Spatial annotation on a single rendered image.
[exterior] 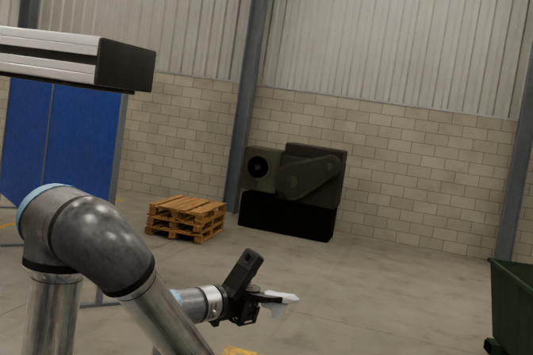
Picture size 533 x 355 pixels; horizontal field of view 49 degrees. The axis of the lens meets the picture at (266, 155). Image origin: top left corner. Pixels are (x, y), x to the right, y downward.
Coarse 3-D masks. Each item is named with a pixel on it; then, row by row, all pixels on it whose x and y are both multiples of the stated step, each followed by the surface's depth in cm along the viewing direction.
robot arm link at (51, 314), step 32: (32, 192) 99; (64, 192) 96; (32, 224) 95; (32, 256) 95; (32, 288) 97; (64, 288) 97; (32, 320) 97; (64, 320) 98; (32, 352) 97; (64, 352) 99
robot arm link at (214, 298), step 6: (204, 288) 123; (210, 288) 124; (216, 288) 125; (210, 294) 122; (216, 294) 123; (210, 300) 122; (216, 300) 123; (222, 300) 125; (210, 306) 121; (216, 306) 122; (222, 306) 124; (210, 312) 122; (216, 312) 122; (210, 318) 122; (216, 318) 124
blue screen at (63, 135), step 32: (32, 96) 752; (64, 96) 650; (96, 96) 574; (32, 128) 742; (64, 128) 642; (96, 128) 568; (32, 160) 732; (64, 160) 635; (96, 160) 562; (0, 192) 847; (96, 192) 557
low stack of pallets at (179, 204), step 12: (156, 204) 835; (168, 204) 845; (180, 204) 862; (192, 204) 872; (204, 204) 936; (216, 204) 902; (156, 216) 832; (168, 216) 834; (180, 216) 834; (192, 216) 858; (204, 216) 871; (216, 216) 883; (156, 228) 829; (168, 228) 828; (180, 228) 833; (192, 228) 847; (204, 228) 847; (216, 228) 928; (204, 240) 838
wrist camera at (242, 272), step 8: (248, 248) 131; (240, 256) 131; (248, 256) 129; (256, 256) 129; (240, 264) 130; (248, 264) 129; (256, 264) 129; (232, 272) 130; (240, 272) 129; (248, 272) 128; (256, 272) 130; (232, 280) 129; (240, 280) 128; (248, 280) 128; (224, 288) 129; (232, 288) 128; (240, 288) 128; (232, 296) 127
